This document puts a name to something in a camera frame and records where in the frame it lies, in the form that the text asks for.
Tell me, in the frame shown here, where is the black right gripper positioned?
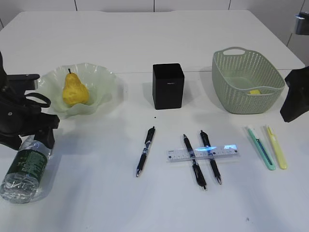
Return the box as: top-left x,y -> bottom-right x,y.
280,66 -> 309,122

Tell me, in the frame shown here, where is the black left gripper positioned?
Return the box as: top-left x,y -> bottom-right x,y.
0,91 -> 59,151

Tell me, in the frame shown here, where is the yellow waste paper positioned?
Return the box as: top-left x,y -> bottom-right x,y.
249,89 -> 261,95

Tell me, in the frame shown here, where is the clear plastic water bottle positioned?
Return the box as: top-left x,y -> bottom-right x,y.
0,135 -> 52,204

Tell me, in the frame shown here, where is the yellow utility knife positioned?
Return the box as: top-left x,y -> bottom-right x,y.
265,125 -> 288,170

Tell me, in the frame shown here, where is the green utility knife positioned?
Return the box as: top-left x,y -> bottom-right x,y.
245,126 -> 276,171

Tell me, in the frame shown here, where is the yellow pear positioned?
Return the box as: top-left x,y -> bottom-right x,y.
62,69 -> 89,106

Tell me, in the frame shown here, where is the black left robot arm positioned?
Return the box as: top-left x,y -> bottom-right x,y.
0,58 -> 60,150

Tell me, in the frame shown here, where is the green plastic woven basket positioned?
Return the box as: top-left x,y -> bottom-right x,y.
212,47 -> 285,115

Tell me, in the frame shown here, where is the clear plastic ruler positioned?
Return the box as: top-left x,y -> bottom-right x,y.
167,145 -> 239,162

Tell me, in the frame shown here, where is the green wavy glass plate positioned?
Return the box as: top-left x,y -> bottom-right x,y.
36,62 -> 116,118

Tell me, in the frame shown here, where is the black pen right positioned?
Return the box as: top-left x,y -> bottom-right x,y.
199,130 -> 223,186

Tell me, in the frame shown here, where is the black pen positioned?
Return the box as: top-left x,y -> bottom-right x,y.
136,126 -> 155,177
183,134 -> 207,190
199,130 -> 223,186

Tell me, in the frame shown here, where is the black pen middle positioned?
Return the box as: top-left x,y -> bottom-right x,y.
183,134 -> 207,190

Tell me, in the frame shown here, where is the black pen left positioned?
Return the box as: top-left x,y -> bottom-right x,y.
136,126 -> 155,177

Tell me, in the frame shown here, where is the black square pen holder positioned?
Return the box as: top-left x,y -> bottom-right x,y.
152,63 -> 184,110

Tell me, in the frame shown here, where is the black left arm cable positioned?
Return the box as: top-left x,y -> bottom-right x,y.
23,93 -> 52,109

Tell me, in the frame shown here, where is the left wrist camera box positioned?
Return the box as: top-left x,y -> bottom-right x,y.
7,74 -> 40,92

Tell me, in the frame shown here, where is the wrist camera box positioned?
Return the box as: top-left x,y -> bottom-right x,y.
293,12 -> 309,35
7,74 -> 40,92

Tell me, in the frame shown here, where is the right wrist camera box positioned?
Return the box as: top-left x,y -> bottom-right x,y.
293,12 -> 309,35

